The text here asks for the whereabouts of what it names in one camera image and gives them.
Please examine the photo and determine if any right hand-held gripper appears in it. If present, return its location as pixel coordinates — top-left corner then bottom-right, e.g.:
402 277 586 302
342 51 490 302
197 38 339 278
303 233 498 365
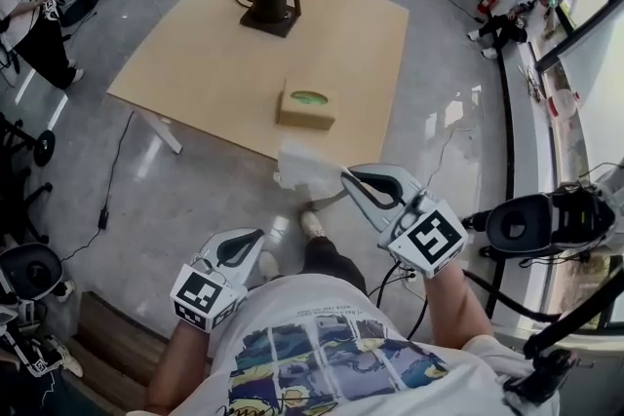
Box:
339 162 469 280

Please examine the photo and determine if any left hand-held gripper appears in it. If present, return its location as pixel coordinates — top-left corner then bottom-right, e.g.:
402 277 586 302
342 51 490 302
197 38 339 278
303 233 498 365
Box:
170 227 267 334

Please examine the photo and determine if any white tissue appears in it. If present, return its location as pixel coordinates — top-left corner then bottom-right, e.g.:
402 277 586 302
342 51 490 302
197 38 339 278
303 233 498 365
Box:
272 138 345 191

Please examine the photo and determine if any person's right forearm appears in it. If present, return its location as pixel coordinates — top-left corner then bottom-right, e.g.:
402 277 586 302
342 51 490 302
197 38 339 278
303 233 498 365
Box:
421 265 493 350

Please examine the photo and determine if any person's left forearm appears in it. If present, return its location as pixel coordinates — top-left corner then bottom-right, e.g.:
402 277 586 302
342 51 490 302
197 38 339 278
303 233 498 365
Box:
124 321 218 416

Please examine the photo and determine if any person's left white shoe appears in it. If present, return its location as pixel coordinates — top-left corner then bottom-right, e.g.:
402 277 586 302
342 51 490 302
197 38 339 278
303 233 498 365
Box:
256 250 281 283

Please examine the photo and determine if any person's white shoe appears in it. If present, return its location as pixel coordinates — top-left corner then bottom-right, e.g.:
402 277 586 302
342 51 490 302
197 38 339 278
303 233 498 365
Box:
256 250 281 283
299 209 327 240

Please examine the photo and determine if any person's right white shoe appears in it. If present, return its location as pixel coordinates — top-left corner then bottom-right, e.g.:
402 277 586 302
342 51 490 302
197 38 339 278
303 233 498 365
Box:
299 209 327 240

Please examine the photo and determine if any person's white printed t-shirt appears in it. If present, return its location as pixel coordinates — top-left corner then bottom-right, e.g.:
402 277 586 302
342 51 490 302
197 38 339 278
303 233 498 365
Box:
170 275 562 416

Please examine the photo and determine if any white table leg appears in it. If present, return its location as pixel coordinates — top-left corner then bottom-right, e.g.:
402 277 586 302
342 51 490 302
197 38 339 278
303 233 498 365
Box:
138 109 184 156

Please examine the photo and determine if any wooden bench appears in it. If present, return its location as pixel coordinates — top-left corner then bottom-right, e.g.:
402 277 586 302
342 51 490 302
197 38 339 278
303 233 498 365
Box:
72 290 172 410

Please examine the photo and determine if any dark square kettle base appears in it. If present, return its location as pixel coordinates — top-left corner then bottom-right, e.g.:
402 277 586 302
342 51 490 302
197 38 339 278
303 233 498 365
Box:
238 9 299 40

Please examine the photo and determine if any black office chair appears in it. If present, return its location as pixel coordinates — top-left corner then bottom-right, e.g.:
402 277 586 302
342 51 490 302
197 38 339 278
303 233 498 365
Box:
0 179 55 245

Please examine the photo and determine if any black equipment stand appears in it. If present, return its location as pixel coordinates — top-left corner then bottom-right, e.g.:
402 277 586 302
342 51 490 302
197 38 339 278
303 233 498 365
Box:
0 111 58 168

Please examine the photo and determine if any thick black cable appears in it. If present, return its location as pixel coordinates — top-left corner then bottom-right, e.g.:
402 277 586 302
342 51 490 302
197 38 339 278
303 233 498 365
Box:
462 270 562 322

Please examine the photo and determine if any black window frame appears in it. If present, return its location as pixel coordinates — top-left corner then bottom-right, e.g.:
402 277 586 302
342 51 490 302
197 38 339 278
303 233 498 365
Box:
533 0 624 74

